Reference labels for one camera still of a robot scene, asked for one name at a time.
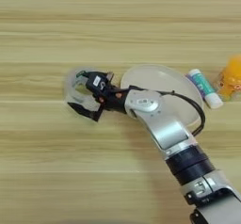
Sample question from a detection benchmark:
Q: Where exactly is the orange juice bottle white cap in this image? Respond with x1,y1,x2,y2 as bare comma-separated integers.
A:
214,54,241,103

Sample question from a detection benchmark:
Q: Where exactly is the small black box white label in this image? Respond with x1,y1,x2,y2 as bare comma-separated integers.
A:
86,72,109,94

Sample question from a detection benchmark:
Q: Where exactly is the white round plate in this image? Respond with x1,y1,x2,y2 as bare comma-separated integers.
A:
120,64,204,129

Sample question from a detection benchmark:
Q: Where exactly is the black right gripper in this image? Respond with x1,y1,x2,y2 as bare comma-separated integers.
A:
67,70,130,123

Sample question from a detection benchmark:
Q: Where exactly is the clear tape roll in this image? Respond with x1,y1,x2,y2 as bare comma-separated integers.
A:
63,67,111,113

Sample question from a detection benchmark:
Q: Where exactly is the teal white glue stick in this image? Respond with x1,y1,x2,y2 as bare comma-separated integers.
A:
185,68,225,110

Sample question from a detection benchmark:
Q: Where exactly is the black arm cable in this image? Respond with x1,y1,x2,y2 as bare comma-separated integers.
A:
128,84,207,138

